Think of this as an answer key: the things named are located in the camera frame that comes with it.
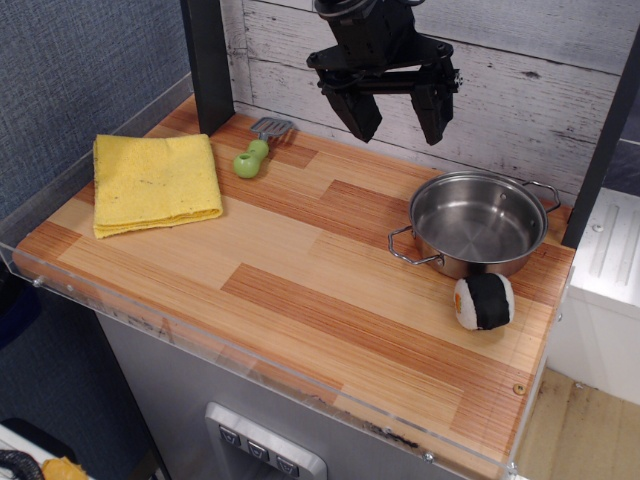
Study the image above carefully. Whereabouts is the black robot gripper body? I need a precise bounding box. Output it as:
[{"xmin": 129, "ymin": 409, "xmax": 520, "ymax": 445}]
[{"xmin": 307, "ymin": 1, "xmax": 461, "ymax": 95}]

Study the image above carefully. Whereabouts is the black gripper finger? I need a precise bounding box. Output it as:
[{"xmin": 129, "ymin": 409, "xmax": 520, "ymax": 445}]
[
  {"xmin": 410, "ymin": 85, "xmax": 453, "ymax": 146},
  {"xmin": 323, "ymin": 90, "xmax": 382, "ymax": 143}
]

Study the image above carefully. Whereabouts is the plush sushi roll toy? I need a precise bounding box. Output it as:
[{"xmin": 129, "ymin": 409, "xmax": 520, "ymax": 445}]
[{"xmin": 453, "ymin": 273, "xmax": 515, "ymax": 331}]

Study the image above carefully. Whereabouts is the stainless steel pan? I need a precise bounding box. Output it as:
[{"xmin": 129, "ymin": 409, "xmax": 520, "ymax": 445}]
[{"xmin": 388, "ymin": 171, "xmax": 561, "ymax": 279}]

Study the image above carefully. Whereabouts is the folded yellow cloth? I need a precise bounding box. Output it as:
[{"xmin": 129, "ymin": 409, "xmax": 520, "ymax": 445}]
[{"xmin": 93, "ymin": 134, "xmax": 223, "ymax": 239}]

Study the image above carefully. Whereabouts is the white box at right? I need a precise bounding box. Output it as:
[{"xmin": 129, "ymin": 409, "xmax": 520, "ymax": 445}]
[{"xmin": 547, "ymin": 188, "xmax": 639, "ymax": 404}]

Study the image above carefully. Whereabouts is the clear acrylic table guard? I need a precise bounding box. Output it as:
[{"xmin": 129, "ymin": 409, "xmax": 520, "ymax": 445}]
[{"xmin": 0, "ymin": 74, "xmax": 576, "ymax": 480}]

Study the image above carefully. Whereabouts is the silver toy fridge cabinet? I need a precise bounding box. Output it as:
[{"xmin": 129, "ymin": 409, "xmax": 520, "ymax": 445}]
[{"xmin": 98, "ymin": 315, "xmax": 456, "ymax": 479}]

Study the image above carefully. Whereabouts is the silver dispenser button panel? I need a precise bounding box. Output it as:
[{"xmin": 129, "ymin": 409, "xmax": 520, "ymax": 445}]
[{"xmin": 205, "ymin": 402, "xmax": 328, "ymax": 479}]

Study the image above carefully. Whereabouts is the black yellow object bottom left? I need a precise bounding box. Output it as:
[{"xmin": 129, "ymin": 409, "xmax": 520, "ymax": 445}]
[{"xmin": 1, "ymin": 450, "xmax": 90, "ymax": 480}]

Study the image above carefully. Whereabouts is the green handled grey toy spatula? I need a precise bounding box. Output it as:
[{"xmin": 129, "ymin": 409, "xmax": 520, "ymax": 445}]
[{"xmin": 233, "ymin": 117, "xmax": 293, "ymax": 179}]

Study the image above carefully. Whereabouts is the dark left vertical post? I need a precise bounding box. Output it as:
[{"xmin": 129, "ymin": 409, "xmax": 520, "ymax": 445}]
[{"xmin": 180, "ymin": 0, "xmax": 235, "ymax": 136}]

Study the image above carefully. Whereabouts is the dark vertical post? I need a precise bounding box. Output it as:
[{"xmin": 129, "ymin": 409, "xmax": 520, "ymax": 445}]
[
  {"xmin": 561, "ymin": 32, "xmax": 639, "ymax": 249},
  {"xmin": 180, "ymin": 0, "xmax": 235, "ymax": 136}
]

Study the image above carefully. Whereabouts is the dark right vertical post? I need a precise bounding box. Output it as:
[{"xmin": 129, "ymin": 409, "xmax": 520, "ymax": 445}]
[{"xmin": 561, "ymin": 32, "xmax": 639, "ymax": 249}]

